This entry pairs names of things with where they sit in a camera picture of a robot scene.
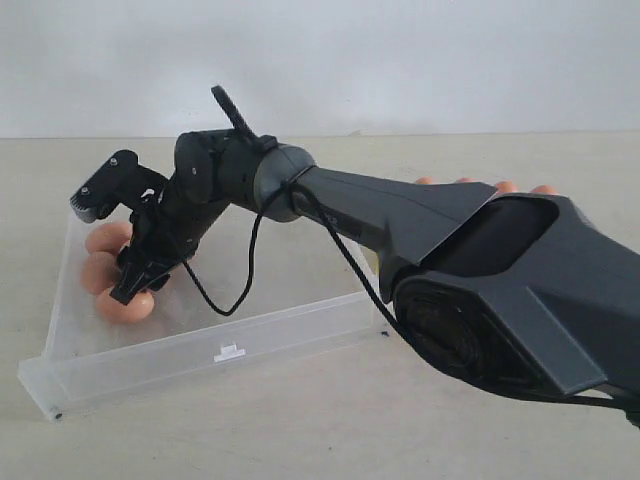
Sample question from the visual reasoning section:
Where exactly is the clear plastic bin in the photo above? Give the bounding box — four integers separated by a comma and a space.
18, 207, 385, 420

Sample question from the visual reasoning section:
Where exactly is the black cable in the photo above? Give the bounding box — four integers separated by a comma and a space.
182, 85, 640, 409

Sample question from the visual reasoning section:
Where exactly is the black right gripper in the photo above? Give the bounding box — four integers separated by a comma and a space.
110, 184, 228, 304

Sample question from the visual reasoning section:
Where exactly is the brown egg bin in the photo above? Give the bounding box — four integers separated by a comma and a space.
95, 287, 155, 324
85, 221, 133, 255
80, 251, 120, 295

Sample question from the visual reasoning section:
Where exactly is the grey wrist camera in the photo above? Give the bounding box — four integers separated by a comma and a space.
70, 149, 168, 224

